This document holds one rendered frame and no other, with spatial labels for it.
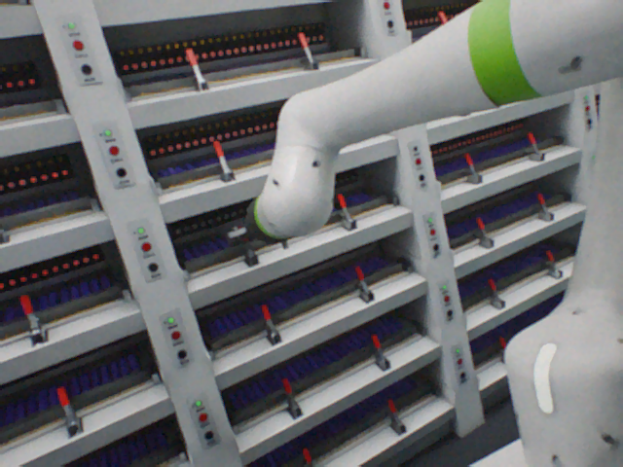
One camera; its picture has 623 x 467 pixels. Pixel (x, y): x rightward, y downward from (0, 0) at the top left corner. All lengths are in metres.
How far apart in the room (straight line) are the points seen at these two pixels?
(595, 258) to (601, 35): 0.32
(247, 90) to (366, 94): 0.46
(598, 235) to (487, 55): 0.30
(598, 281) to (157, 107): 0.80
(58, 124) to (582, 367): 0.88
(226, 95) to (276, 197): 0.40
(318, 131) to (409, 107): 0.16
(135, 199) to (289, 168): 0.38
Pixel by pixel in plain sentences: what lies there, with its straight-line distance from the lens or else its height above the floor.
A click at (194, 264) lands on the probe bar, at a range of 1.04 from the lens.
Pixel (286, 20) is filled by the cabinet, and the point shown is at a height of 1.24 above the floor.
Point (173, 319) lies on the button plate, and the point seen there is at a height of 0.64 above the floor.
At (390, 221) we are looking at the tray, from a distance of 1.18.
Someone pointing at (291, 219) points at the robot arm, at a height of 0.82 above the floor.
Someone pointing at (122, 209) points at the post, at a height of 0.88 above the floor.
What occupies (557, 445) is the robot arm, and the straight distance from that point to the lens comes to 0.62.
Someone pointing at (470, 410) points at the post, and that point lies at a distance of 1.49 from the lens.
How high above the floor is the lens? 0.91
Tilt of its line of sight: 11 degrees down
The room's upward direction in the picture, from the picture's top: 15 degrees counter-clockwise
